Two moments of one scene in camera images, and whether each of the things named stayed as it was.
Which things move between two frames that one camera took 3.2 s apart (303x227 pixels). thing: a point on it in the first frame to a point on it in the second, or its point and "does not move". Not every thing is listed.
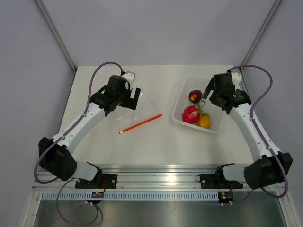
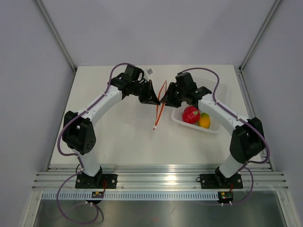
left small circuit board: (98, 194) does not move
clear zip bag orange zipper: (146, 111) to (160, 105)
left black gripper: (131, 103) to (150, 98)
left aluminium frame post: (56, 35) does not move
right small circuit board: (225, 196) does not move
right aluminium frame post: (262, 31) does not move
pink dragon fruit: (191, 114) does not move
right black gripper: (211, 86) to (168, 99)
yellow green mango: (204, 121) does not move
